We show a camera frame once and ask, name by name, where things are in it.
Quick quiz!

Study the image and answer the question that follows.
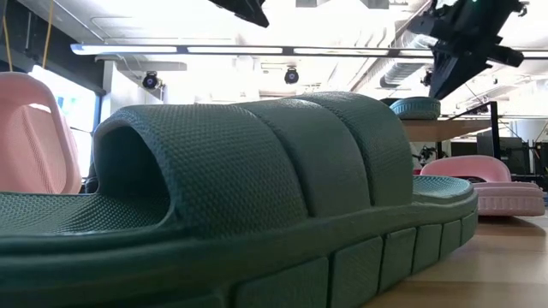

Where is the pink rubber slide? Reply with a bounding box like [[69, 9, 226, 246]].
[[420, 154, 546, 217], [0, 71, 83, 196]]

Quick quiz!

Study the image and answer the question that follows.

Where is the yellow hanging cord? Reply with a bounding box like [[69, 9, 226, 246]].
[[2, 0, 14, 73], [41, 0, 56, 69]]

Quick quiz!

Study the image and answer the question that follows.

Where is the wooden shelf with black frame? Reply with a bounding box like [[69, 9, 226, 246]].
[[400, 100, 501, 173]]

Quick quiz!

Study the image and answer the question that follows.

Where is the silver ventilation duct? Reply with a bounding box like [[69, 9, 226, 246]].
[[379, 32, 436, 89]]

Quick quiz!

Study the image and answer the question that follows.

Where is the long ceiling light strip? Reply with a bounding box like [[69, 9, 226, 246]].
[[70, 42, 548, 60]]

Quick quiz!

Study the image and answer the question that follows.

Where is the green rubber slide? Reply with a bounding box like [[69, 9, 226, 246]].
[[0, 91, 479, 308], [388, 97, 442, 121]]

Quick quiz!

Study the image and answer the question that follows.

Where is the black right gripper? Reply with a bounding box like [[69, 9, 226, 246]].
[[406, 0, 521, 100]]

